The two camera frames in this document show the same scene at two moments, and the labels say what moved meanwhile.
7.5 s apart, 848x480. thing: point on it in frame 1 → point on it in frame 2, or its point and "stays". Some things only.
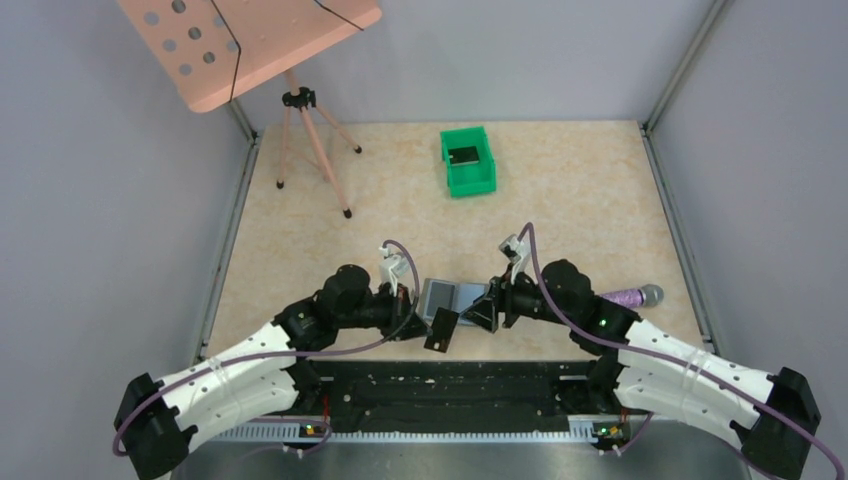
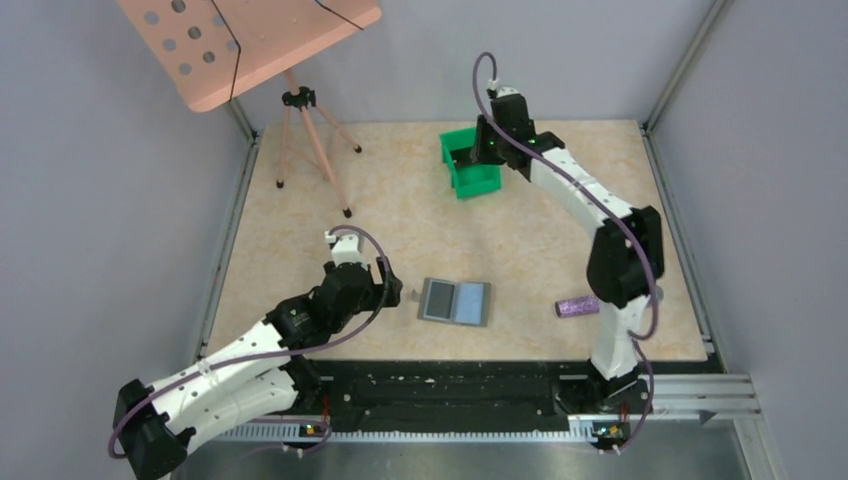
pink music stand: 210,47 stays
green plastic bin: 471,177 stays
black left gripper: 399,309 → 393,291
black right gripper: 484,310 → 478,153
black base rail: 392,395 stays
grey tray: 449,295 stays
